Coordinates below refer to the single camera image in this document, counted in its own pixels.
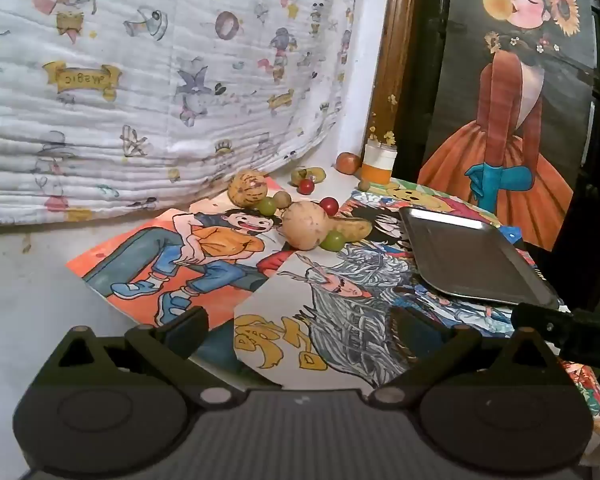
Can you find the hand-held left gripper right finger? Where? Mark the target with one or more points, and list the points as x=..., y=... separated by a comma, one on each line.
x=416, y=329

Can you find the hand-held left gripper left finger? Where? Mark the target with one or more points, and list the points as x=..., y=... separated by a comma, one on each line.
x=185, y=329

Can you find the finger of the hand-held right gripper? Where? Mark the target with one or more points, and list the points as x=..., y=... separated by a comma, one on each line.
x=537, y=321

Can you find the metal tray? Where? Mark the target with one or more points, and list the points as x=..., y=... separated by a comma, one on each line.
x=470, y=255

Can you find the spotted yellow banana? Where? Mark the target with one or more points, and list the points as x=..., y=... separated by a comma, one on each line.
x=355, y=228

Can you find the green lime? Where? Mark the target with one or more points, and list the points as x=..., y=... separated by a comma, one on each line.
x=333, y=240

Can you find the green grape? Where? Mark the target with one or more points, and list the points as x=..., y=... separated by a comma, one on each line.
x=267, y=207

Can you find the red cherry tomato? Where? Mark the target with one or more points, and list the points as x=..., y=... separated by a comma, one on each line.
x=329, y=205
x=306, y=187

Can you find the small olive round fruit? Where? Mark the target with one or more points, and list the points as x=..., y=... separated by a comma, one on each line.
x=364, y=185

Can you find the tan round melon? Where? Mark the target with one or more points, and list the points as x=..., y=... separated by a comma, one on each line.
x=302, y=225

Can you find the striped yellow melon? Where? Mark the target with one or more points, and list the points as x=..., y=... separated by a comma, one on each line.
x=247, y=187

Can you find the small brown round fruit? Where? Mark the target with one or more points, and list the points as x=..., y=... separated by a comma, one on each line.
x=281, y=198

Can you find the lumpy yellow-green fruit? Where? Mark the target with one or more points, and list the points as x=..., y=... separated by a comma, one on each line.
x=310, y=174

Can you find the colourful floral drawing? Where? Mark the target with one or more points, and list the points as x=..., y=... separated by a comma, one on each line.
x=587, y=385

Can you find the orange cartoon boys drawing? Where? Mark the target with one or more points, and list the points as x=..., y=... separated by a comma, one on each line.
x=145, y=270

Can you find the white-haired figure drawing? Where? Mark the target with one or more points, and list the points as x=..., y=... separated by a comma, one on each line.
x=340, y=320

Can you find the yellow bear drawing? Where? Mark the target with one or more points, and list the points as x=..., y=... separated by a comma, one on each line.
x=405, y=192

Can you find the white and orange jar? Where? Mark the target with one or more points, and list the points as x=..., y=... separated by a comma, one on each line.
x=378, y=165

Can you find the red apple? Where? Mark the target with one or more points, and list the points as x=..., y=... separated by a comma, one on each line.
x=348, y=163

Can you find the printed blanket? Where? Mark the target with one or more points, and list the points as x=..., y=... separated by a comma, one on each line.
x=155, y=85

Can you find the black framed panel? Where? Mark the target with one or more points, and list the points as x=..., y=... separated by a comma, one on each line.
x=430, y=10

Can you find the wall poster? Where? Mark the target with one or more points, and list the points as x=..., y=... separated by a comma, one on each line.
x=505, y=110

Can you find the wooden frame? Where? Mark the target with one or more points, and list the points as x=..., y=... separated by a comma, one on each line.
x=392, y=50

